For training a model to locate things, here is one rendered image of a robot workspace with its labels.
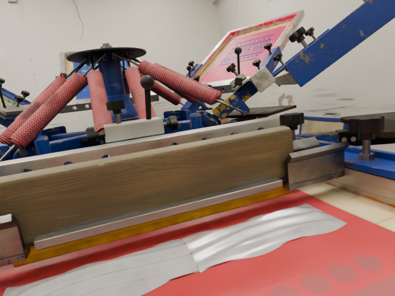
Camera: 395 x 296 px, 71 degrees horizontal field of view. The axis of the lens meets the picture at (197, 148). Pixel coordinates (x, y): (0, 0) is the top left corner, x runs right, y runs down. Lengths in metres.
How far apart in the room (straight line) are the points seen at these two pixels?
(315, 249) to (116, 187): 0.22
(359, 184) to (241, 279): 0.24
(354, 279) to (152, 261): 0.18
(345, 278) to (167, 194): 0.20
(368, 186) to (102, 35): 4.35
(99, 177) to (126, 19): 4.38
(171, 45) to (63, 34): 1.54
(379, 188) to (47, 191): 0.39
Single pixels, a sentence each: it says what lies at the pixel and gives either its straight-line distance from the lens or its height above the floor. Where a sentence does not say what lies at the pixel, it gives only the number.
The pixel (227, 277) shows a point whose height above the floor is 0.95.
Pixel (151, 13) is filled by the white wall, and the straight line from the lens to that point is 4.74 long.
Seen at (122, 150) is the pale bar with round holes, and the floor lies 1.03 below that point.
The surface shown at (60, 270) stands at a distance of 0.35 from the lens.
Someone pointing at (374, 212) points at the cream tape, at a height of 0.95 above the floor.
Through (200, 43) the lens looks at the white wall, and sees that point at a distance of 4.84.
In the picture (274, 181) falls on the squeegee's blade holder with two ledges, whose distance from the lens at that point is 0.38.
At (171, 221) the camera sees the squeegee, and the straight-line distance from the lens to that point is 0.36.
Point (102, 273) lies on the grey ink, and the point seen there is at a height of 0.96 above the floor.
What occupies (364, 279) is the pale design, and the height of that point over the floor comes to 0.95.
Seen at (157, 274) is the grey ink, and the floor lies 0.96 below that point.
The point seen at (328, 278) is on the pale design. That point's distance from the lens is 0.28.
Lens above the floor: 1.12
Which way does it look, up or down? 11 degrees down
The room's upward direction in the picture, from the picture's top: 7 degrees counter-clockwise
